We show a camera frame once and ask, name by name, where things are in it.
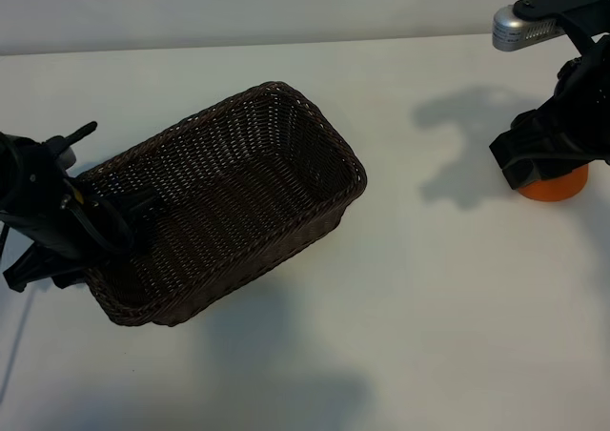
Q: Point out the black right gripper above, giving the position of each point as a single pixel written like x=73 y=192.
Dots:
x=588 y=97

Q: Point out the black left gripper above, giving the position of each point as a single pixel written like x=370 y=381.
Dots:
x=47 y=211

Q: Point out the orange fruit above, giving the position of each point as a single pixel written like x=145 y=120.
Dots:
x=553 y=190

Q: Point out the dark brown wicker basket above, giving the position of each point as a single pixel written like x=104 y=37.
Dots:
x=238 y=202

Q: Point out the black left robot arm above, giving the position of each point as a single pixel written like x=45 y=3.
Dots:
x=7 y=173

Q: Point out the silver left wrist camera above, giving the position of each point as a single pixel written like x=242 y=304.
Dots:
x=67 y=157

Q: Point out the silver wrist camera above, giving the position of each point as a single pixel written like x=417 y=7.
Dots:
x=512 y=28
x=67 y=157

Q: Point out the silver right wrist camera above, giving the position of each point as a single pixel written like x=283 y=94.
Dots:
x=512 y=28

